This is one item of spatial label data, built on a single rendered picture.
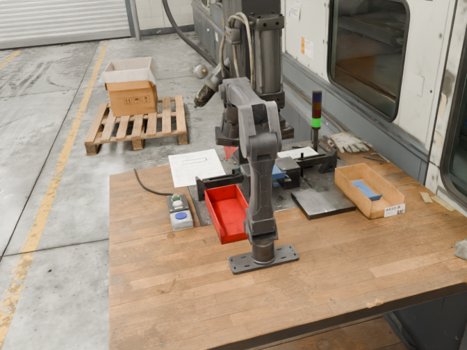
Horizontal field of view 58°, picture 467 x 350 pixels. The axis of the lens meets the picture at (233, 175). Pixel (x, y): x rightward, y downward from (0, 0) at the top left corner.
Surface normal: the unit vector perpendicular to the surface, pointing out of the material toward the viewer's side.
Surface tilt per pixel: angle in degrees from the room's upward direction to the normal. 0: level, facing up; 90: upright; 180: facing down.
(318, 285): 0
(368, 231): 0
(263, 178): 97
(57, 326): 0
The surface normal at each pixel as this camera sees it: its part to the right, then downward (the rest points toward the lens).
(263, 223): 0.23, 0.56
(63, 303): -0.07, -0.88
